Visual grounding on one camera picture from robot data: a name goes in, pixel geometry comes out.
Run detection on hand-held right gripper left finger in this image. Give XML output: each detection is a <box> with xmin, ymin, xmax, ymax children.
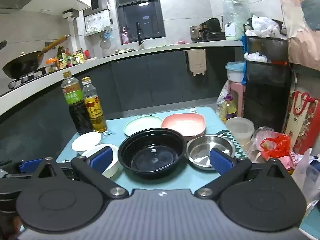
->
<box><xmin>30</xmin><ymin>147</ymin><xmax>129</xmax><ymax>198</ymax></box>

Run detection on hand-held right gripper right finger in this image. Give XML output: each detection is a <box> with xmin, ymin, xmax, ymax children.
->
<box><xmin>194</xmin><ymin>148</ymin><xmax>293</xmax><ymax>200</ymax></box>

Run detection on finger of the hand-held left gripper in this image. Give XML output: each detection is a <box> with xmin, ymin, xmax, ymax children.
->
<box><xmin>14</xmin><ymin>158</ymin><xmax>47</xmax><ymax>174</ymax></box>

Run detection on white ceramic bowl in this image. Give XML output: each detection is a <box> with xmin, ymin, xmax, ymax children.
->
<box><xmin>81</xmin><ymin>144</ymin><xmax>120</xmax><ymax>178</ymax></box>

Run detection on stainless steel bowl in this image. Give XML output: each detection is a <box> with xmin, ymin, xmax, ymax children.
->
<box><xmin>186</xmin><ymin>134</ymin><xmax>236</xmax><ymax>171</ymax></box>

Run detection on small white dish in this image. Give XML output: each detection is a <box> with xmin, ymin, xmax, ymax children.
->
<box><xmin>71</xmin><ymin>132</ymin><xmax>102</xmax><ymax>152</ymax></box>

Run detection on black plastic bowl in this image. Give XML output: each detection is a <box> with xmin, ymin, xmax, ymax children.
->
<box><xmin>118</xmin><ymin>128</ymin><xmax>187</xmax><ymax>179</ymax></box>

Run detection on pink square plate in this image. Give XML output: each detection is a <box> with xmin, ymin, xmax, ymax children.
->
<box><xmin>161</xmin><ymin>113</ymin><xmax>207</xmax><ymax>143</ymax></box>

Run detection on pale green round plate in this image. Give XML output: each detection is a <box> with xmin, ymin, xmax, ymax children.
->
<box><xmin>124</xmin><ymin>116</ymin><xmax>164</xmax><ymax>137</ymax></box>

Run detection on green patterned placemat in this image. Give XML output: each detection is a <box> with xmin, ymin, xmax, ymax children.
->
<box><xmin>215</xmin><ymin>129</ymin><xmax>250</xmax><ymax>159</ymax></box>

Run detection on translucent plastic container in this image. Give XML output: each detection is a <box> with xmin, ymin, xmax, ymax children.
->
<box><xmin>225</xmin><ymin>117</ymin><xmax>255</xmax><ymax>150</ymax></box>

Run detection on clear plastic bag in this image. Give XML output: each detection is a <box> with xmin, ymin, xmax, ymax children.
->
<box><xmin>251</xmin><ymin>126</ymin><xmax>275</xmax><ymax>155</ymax></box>

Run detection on dark vinegar bottle green label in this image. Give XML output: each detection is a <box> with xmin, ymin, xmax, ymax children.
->
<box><xmin>61</xmin><ymin>71</ymin><xmax>93</xmax><ymax>135</ymax></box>

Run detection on cooking oil bottle yellow label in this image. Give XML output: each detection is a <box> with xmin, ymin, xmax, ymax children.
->
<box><xmin>81</xmin><ymin>77</ymin><xmax>108</xmax><ymax>133</ymax></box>

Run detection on large yellow oil jug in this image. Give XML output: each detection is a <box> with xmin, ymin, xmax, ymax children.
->
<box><xmin>220</xmin><ymin>94</ymin><xmax>238</xmax><ymax>123</ymax></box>

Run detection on red plastic bag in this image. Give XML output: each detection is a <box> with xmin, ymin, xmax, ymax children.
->
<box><xmin>260</xmin><ymin>134</ymin><xmax>292</xmax><ymax>159</ymax></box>

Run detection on light blue tablecloth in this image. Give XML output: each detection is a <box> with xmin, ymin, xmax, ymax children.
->
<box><xmin>55</xmin><ymin>106</ymin><xmax>250</xmax><ymax>198</ymax></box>

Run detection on printed plastic bag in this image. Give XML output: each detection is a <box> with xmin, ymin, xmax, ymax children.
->
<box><xmin>216</xmin><ymin>81</ymin><xmax>232</xmax><ymax>110</ymax></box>

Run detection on pink plastic stool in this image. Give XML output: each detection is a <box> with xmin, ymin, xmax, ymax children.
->
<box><xmin>229</xmin><ymin>80</ymin><xmax>247</xmax><ymax>118</ymax></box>

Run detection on gas stove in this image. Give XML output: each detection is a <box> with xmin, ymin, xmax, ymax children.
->
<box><xmin>0</xmin><ymin>67</ymin><xmax>54</xmax><ymax>97</ymax></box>

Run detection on white plastic bag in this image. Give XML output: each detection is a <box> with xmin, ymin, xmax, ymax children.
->
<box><xmin>291</xmin><ymin>147</ymin><xmax>320</xmax><ymax>205</ymax></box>

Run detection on red and beige gift bag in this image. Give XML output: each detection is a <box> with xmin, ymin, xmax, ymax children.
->
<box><xmin>285</xmin><ymin>90</ymin><xmax>319</xmax><ymax>155</ymax></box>

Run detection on white pot with blue lid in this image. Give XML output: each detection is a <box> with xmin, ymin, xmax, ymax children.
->
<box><xmin>225</xmin><ymin>62</ymin><xmax>247</xmax><ymax>82</ymax></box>

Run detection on black mesh storage rack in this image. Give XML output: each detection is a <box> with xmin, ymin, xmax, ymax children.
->
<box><xmin>244</xmin><ymin>24</ymin><xmax>293</xmax><ymax>140</ymax></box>

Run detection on beige hanging trash bin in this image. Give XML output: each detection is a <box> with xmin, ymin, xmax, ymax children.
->
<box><xmin>184</xmin><ymin>49</ymin><xmax>207</xmax><ymax>77</ymax></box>

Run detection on cluster of condiment jars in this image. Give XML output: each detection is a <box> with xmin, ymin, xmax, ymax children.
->
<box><xmin>46</xmin><ymin>46</ymin><xmax>90</xmax><ymax>74</ymax></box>

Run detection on white bag on rack shelf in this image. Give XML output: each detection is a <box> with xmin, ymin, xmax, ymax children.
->
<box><xmin>244</xmin><ymin>52</ymin><xmax>268</xmax><ymax>63</ymax></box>

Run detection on hanging clear mesh bag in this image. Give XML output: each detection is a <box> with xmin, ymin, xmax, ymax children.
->
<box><xmin>100</xmin><ymin>32</ymin><xmax>112</xmax><ymax>49</ymax></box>

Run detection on white kitchen counter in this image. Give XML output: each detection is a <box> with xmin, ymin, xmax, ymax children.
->
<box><xmin>0</xmin><ymin>40</ymin><xmax>244</xmax><ymax>115</ymax></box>

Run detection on black kitchen faucet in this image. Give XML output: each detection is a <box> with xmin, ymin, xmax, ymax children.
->
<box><xmin>136</xmin><ymin>22</ymin><xmax>146</xmax><ymax>50</ymax></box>

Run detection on black air fryer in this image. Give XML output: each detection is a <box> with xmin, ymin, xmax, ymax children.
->
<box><xmin>200</xmin><ymin>18</ymin><xmax>225</xmax><ymax>42</ymax></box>

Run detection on crumpled white plastic bags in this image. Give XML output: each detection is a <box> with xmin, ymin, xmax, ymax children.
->
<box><xmin>246</xmin><ymin>15</ymin><xmax>287</xmax><ymax>39</ymax></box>

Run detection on white appliance with plastic cover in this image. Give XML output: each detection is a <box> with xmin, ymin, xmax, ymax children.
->
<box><xmin>222</xmin><ymin>0</ymin><xmax>251</xmax><ymax>41</ymax></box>

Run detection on dark framed window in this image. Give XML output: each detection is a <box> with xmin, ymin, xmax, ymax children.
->
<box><xmin>114</xmin><ymin>0</ymin><xmax>167</xmax><ymax>45</ymax></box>

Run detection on pink hanging apron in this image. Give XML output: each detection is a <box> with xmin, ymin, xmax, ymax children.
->
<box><xmin>280</xmin><ymin>0</ymin><xmax>320</xmax><ymax>64</ymax></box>

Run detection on black wok wooden handle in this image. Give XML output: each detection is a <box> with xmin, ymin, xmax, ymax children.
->
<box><xmin>2</xmin><ymin>34</ymin><xmax>68</xmax><ymax>79</ymax></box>

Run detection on blue hanging strap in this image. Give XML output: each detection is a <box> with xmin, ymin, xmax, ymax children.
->
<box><xmin>241</xmin><ymin>36</ymin><xmax>248</xmax><ymax>84</ymax></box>

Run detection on white wall storage rack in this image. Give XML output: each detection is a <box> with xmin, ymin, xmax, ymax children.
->
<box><xmin>84</xmin><ymin>8</ymin><xmax>112</xmax><ymax>35</ymax></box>

